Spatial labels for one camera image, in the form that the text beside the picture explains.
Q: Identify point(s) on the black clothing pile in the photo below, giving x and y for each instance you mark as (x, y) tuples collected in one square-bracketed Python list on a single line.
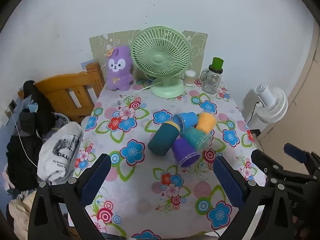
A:
[(30, 130)]

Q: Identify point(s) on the green desk fan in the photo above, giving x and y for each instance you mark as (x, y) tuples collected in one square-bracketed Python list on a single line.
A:
[(161, 55)]

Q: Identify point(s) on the white printed shirt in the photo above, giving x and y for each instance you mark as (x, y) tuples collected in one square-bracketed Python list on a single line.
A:
[(60, 152)]

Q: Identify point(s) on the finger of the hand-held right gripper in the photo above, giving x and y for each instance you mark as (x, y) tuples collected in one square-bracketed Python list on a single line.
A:
[(261, 158), (296, 152)]

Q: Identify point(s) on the beige cloth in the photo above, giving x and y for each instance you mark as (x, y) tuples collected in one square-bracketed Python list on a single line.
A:
[(21, 212)]

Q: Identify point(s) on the grey clothing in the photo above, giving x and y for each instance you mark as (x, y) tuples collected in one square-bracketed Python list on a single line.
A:
[(60, 123)]

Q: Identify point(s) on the wall socket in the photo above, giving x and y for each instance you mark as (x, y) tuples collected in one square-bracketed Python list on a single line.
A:
[(12, 105)]

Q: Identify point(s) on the cotton swab container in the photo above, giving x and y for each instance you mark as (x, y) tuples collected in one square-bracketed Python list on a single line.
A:
[(190, 78)]

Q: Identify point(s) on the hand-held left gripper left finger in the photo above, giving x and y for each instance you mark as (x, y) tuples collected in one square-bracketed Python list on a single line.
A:
[(96, 177)]

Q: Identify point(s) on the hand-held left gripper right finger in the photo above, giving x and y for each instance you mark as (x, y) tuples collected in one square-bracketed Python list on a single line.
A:
[(228, 180)]

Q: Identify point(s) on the teal glitter cup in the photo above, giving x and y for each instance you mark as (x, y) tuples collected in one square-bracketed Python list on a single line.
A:
[(196, 137)]

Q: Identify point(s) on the purple cup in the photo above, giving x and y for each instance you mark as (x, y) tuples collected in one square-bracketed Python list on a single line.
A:
[(185, 152)]

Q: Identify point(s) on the floral tablecloth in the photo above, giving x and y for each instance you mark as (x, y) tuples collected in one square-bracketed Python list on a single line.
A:
[(140, 200)]

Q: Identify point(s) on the beige wooden panel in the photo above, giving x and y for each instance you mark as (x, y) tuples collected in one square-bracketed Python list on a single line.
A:
[(300, 100)]

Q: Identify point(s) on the blue cup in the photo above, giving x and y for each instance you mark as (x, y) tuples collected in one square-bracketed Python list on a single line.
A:
[(187, 120)]

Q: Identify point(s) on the white floor fan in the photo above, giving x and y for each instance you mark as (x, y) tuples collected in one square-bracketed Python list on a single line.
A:
[(272, 105)]

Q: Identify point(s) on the dark teal cup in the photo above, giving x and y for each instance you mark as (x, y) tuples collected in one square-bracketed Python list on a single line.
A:
[(162, 138)]

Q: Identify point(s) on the purple plush toy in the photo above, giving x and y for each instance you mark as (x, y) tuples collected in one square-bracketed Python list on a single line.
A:
[(118, 67)]

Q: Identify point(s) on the glass jar with green lid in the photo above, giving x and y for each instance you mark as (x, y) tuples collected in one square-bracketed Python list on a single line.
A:
[(212, 80)]

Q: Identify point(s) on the wooden bed headboard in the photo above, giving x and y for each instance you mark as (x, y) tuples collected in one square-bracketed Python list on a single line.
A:
[(62, 87)]

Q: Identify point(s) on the orange cup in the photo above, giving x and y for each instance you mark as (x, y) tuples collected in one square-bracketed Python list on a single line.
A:
[(206, 122)]

